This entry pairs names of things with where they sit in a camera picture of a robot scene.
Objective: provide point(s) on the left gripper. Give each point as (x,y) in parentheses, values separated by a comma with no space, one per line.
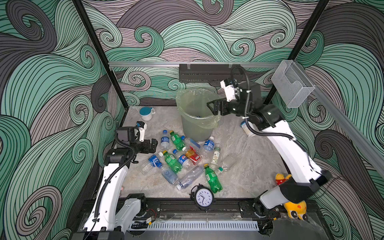
(146,144)

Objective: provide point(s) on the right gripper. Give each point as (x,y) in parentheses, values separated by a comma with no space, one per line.
(227,109)

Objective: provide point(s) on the green sprite bottle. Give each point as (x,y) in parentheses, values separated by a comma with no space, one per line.
(172,162)
(212,179)
(177,141)

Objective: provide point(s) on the clear bottle green label tea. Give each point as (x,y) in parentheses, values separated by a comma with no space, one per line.
(216,156)

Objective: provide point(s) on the clear crushed bottle green cap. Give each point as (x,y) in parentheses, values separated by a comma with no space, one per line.
(227,164)

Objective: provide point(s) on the clear water bottle blue cap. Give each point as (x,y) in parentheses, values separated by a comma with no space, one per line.
(167,173)

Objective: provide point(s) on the pepsi label clear bottle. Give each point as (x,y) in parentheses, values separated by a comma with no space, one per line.
(183,160)

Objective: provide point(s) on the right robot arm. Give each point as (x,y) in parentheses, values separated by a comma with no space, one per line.
(307,176)

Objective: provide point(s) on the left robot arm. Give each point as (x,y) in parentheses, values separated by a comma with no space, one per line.
(105,221)

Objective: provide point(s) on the mesh bin with green liner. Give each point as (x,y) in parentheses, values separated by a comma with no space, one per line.
(197,119)

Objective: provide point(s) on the white jar with teal lid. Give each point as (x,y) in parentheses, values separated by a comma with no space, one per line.
(147,113)

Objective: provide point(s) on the white yogurt cup blue lid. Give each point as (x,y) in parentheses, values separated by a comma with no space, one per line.
(246,129)

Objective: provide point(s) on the clear bottle blue label upright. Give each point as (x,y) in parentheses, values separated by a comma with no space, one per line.
(165,140)

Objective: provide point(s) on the clear bottle blue cap slanted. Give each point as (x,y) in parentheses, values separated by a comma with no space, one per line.
(191,143)

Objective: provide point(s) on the clear bottle white cap blue label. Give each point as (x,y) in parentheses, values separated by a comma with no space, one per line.
(208,147)

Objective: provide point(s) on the red yellow label bottle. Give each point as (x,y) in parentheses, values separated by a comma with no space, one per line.
(192,155)

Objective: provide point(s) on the large clear bottle white cap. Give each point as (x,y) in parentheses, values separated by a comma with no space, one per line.
(190,177)

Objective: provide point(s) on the green sprite bottle front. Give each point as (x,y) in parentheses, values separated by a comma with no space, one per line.
(212,179)

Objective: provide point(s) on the black alarm clock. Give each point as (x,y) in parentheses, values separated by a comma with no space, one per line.
(203,197)

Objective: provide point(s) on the yellow plush toy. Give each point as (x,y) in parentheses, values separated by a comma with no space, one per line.
(295,211)

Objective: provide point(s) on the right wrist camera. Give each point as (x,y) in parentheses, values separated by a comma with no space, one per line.
(231,89)

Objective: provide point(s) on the black wall shelf tray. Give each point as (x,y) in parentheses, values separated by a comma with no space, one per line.
(212,74)

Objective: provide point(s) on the aluminium wall rail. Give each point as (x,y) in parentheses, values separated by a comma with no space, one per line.
(166,64)

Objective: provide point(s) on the clear acrylic wall holder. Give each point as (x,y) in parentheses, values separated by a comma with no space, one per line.
(292,83)

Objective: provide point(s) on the white slotted cable duct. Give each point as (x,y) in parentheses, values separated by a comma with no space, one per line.
(203,226)

